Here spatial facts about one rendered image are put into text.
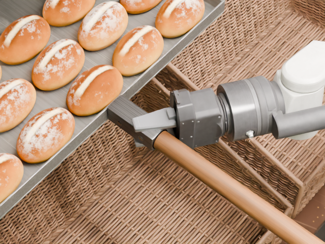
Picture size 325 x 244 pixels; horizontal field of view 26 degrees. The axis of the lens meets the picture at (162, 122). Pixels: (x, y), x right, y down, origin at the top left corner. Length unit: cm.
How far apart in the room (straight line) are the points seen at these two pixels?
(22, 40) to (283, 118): 42
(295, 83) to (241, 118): 9
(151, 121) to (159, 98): 57
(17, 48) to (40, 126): 17
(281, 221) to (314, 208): 75
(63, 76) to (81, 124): 8
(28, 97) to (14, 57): 9
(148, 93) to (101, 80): 57
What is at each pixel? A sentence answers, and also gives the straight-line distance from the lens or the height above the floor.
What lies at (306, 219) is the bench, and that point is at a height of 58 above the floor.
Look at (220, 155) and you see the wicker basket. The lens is 156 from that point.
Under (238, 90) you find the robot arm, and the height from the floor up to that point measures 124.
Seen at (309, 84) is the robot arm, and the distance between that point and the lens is 103.
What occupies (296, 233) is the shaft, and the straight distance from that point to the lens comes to 95.
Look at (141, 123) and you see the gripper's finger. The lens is 101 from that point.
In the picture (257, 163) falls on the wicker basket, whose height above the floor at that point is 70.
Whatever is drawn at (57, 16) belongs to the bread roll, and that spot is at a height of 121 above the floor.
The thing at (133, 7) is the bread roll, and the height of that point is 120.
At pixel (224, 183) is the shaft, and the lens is 98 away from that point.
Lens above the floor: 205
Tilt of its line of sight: 55 degrees down
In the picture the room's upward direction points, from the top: straight up
